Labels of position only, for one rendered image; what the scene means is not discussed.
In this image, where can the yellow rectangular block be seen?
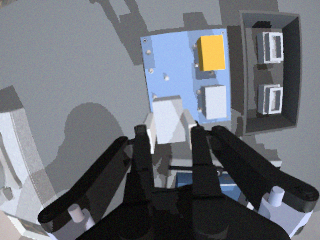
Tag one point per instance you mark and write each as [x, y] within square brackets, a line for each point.
[211, 53]

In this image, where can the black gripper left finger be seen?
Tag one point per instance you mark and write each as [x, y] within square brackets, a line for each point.
[85, 203]

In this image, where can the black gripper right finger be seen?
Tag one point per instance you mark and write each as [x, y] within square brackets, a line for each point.
[278, 196]

